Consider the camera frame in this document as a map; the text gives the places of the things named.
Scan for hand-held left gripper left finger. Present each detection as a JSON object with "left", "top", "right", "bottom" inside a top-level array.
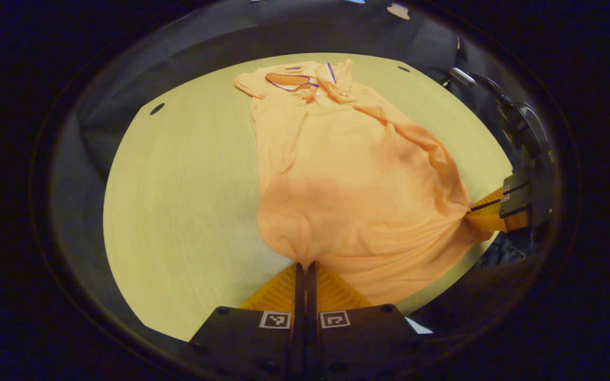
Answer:
[{"left": 189, "top": 262, "right": 306, "bottom": 379}]

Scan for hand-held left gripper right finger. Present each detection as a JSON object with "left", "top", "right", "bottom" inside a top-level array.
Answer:
[{"left": 305, "top": 261, "right": 427, "bottom": 379}]

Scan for orange T-shirt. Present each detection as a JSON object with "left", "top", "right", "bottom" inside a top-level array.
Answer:
[{"left": 234, "top": 58, "right": 496, "bottom": 307}]

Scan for black backdrop cloth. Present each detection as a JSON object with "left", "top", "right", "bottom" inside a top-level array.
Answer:
[{"left": 48, "top": 0, "right": 496, "bottom": 344}]

